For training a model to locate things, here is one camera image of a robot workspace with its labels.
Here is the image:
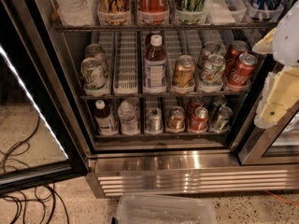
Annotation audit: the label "green can top shelf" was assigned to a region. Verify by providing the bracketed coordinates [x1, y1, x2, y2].
[175, 0, 206, 24]

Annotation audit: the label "rear red can bottom shelf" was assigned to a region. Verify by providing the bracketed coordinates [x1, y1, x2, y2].
[187, 96, 205, 118]

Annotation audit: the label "front green can bottom shelf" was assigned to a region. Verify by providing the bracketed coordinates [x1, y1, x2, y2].
[209, 106, 233, 133]

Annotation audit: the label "tea bottle blue label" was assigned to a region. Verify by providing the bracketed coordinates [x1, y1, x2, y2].
[142, 34, 168, 94]

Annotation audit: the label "front green 7up can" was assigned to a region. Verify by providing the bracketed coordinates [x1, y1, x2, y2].
[81, 58, 107, 96]

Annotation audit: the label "clear water bottle bottom shelf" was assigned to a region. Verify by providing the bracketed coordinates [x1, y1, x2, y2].
[118, 101, 139, 135]

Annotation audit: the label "front red can bottom shelf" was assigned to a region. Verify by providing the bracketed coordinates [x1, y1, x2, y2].
[189, 107, 208, 133]

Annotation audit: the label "white green can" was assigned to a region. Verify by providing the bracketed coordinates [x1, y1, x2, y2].
[197, 42, 221, 69]
[199, 54, 225, 92]

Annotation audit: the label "front white green can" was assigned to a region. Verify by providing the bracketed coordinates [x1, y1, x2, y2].
[199, 54, 225, 92]

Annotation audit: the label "open glass fridge door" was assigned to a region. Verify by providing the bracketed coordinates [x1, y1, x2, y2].
[0, 0, 88, 195]

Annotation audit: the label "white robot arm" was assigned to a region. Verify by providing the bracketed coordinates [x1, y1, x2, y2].
[252, 1, 299, 129]

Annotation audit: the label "front red cola can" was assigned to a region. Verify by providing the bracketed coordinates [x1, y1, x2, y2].
[227, 53, 257, 91]

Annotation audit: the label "gold can top shelf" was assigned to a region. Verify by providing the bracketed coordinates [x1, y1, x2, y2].
[97, 0, 131, 25]

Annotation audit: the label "red cola can top shelf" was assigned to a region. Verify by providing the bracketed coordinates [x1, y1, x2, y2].
[137, 0, 169, 24]

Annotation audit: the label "silver can bottom shelf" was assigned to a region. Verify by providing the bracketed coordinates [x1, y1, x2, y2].
[146, 107, 163, 134]

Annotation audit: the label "clear water bottle shelf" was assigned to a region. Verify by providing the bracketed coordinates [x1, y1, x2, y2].
[56, 0, 96, 26]
[118, 101, 139, 135]

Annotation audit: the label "clear plastic bin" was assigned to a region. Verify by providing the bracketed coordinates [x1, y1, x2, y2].
[111, 194, 217, 224]

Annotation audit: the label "clear water bottle top shelf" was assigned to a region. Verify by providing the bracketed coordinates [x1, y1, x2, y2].
[56, 0, 96, 26]

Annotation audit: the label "stainless fridge base grille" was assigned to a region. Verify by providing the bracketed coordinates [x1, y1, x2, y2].
[86, 151, 299, 198]

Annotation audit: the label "rear green can bottom shelf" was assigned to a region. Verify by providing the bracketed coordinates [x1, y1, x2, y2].
[208, 95, 227, 117]

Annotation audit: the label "rear red cola can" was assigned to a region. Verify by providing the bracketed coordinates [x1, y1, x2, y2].
[224, 40, 249, 76]

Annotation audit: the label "rear white green can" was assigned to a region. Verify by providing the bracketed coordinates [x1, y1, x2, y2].
[197, 42, 221, 69]

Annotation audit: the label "rear green 7up can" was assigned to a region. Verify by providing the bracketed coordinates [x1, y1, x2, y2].
[85, 44, 108, 76]

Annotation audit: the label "green can shelf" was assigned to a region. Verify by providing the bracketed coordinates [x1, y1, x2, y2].
[175, 0, 206, 24]
[208, 95, 227, 117]
[209, 106, 233, 133]

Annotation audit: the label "gold soda can middle shelf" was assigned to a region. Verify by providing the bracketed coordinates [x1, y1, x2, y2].
[171, 55, 195, 93]

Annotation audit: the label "right glass fridge door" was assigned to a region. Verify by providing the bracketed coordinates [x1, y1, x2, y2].
[231, 63, 299, 165]

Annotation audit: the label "small tea bottle bottom shelf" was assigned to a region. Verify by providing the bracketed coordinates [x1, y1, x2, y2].
[94, 100, 118, 135]

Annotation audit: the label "green 7up can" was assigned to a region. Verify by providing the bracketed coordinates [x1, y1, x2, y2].
[85, 44, 108, 76]
[81, 58, 107, 96]

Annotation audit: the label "orange cable on floor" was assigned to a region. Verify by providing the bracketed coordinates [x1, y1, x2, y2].
[264, 189, 299, 207]

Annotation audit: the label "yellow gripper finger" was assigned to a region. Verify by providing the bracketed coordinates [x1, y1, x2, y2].
[254, 66, 299, 129]
[252, 28, 277, 54]

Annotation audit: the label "black cables on floor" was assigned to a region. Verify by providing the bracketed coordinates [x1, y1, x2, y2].
[0, 115, 71, 224]

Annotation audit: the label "gold can bottom shelf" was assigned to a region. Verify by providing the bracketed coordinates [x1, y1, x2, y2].
[166, 106, 185, 133]

